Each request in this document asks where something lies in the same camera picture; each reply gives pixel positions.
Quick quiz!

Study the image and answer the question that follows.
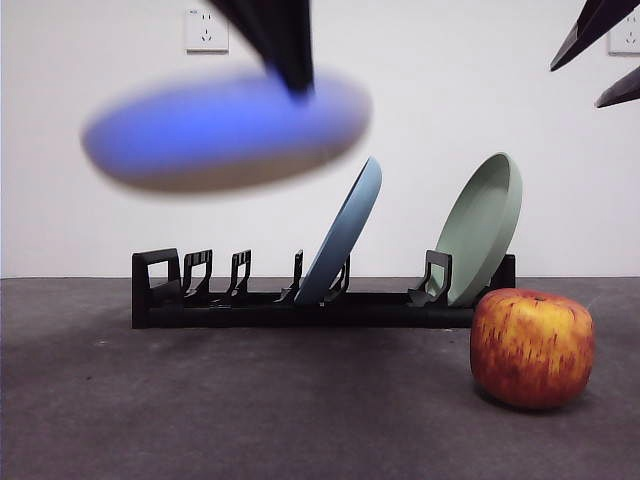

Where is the white wall socket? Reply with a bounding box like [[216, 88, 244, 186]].
[[607, 10, 640, 57], [185, 7, 231, 55]]

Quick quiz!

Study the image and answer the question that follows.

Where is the black plate rack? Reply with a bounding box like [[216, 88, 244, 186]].
[[131, 248, 517, 331]]

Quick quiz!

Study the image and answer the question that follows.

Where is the pale yellow round plate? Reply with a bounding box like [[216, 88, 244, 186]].
[[79, 62, 375, 195]]

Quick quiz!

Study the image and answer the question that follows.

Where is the green round plate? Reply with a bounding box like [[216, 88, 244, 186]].
[[431, 152, 524, 308]]

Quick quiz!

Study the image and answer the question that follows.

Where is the red yellow apple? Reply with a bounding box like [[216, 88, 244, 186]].
[[469, 287, 597, 412]]

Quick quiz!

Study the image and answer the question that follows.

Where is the blue round plate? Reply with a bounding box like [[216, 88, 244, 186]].
[[293, 155, 384, 306]]

